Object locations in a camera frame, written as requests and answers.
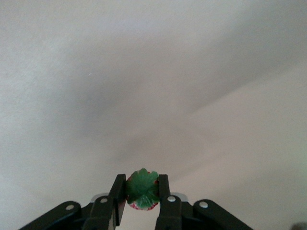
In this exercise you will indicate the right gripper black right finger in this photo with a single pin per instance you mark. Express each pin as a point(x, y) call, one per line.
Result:
point(170, 215)

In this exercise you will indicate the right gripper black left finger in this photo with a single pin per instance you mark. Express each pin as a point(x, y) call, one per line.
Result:
point(100, 215)

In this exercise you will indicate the red strawberry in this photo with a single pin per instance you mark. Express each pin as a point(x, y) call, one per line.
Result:
point(142, 189)

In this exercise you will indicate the brown table cover mat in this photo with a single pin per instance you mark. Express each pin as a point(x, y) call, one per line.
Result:
point(153, 72)

